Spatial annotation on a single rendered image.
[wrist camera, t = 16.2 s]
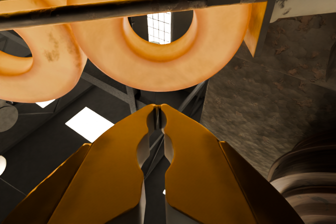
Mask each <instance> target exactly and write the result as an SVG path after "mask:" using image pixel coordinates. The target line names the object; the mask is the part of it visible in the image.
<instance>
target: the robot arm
mask: <svg viewBox="0 0 336 224"><path fill-rule="evenodd" d="M158 116H159V130H162V132H163V133H164V155H165V157H166V158H167V159H168V160H169V162H170V167H169V168H168V169H167V171H166V173H165V213H166V224H305V223H304V222H303V220H302V219H301V218H300V216H299V215H298V214H297V212H296V211H295V210H294V208H293V207H292V206H291V205H290V204H289V202H288V201H287V200H286V199H285V198H284V197H283V196H282V195H281V194H280V192H279V191H278V190H277V189H276V188H275V187H274V186H273V185H272V184H271V183H270V182H269V181H267V180H266V179H265V178H264V177H263V176H262V175H261V174H260V173H259V172H258V171H257V170H256V169H255V168H254V167H253V166H252V165H251V164H250V163H249V162H248V161H247V160H245V159H244V158H243V157H242V156H241V155H240V154H239V153H238V152H237V151H236V150H235V149H234V148H233V147H232V146H231V145H230V144H229V143H228V142H227V141H220V140H219V139H218V138H217V137H216V136H215V135H214V134H212V133H211V132H210V131H209V130H208V129H207V128H205V127H204V126H203V125H201V124H200V123H198V122H196V121H195V120H193V119H191V118H190V117H188V116H186V115H184V114H183V113H181V112H179V111H177V110H175V109H174V108H172V107H170V106H169V105H167V104H162V105H155V104H150V105H147V106H145V107H143V108H142V109H140V110H138V111H136V112H134V113H133V114H131V115H129V116H127V117H126V118H124V119H122V120H120V121H119V122H117V123H116V124H114V125H113V126H111V127H110V128H108V129H107V130H106V131H104V132H103V133H102V134H101V135H100V136H99V137H97V138H96V139H95V140H94V141H93V142H92V143H91V144H88V143H84V144H83V145H82V146H81V147H80V148H79V149H78V150H76V151H75V152H74V153H73V154H72V155H71V156H70V157H69V158H68V159H66V160H65V161H64V162H63V163H62V164H61V165H60V166H59V167H58V168H56V169H55V170H54V171H53V172H52V173H51V174H50V175H49V176H48V177H46V178H45V179H44V180H43V181H42V182H41V183H40V184H39V185H38V186H36V187H35V188H34V189H33V190H32V191H31V192H30V193H29V194H28V195H27V196H26V197H25V198H24V199H23V200H22V201H21V202H20V203H19V204H18V205H17V206H16V207H15V208H14V209H13V210H12V211H11V212H10V213H9V214H8V216H7V217H6V218H5V219H4V220H3V221H2V223H1V224H144V216H145V208H146V195H145V184H144V174H143V172H142V170H141V167H142V165H143V163H144V162H145V160H146V159H147V158H148V157H149V155H150V144H149V137H150V135H151V134H152V133H153V132H154V130H157V124H158Z"/></svg>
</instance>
